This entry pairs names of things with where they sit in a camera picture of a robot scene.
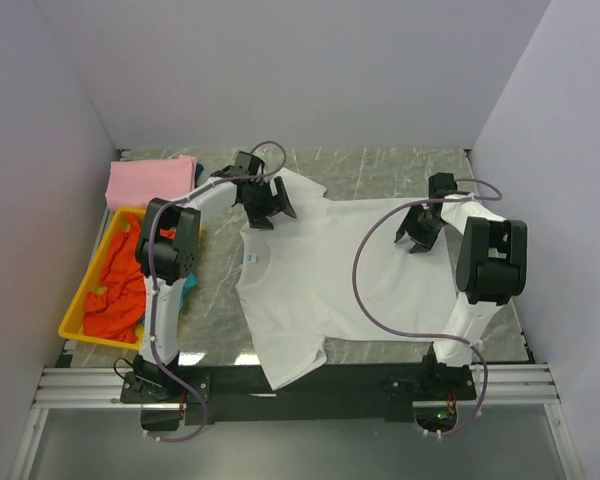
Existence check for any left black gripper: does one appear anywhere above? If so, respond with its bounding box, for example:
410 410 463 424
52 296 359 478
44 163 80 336
241 177 295 231

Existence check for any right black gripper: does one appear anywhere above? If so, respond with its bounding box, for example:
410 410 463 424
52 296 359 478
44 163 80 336
394 202 447 255

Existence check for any white t shirt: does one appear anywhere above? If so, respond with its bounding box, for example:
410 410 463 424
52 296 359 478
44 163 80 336
236 169 456 390

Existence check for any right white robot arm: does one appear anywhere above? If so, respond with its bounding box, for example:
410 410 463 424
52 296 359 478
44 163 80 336
395 173 528 367

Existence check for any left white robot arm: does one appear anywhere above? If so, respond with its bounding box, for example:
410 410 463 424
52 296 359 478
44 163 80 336
135 151 297 402

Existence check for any folded navy t shirt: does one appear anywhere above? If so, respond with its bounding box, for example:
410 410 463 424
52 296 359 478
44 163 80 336
194 163 204 185

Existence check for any teal t shirt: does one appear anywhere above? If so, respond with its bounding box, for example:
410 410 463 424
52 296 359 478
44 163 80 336
179 273 199 309

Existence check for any folded pink t shirt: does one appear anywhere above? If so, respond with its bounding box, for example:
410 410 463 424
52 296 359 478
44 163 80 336
105 155 198 212

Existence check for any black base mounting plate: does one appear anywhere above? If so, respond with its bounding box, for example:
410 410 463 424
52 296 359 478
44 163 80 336
120 356 478 432

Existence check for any orange t shirt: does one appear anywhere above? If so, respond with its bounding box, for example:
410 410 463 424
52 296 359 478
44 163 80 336
82 208 146 344

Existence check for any yellow plastic bin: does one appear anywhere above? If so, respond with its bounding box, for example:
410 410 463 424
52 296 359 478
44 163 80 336
58 228 144 350

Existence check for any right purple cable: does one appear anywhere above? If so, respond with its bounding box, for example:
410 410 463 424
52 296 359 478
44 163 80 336
352 178 504 437

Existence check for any purple cable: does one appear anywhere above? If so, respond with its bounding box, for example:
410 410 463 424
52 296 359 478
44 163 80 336
352 178 504 437
109 141 287 444

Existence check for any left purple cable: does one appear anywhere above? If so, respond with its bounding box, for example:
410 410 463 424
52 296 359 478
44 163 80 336
109 141 287 444

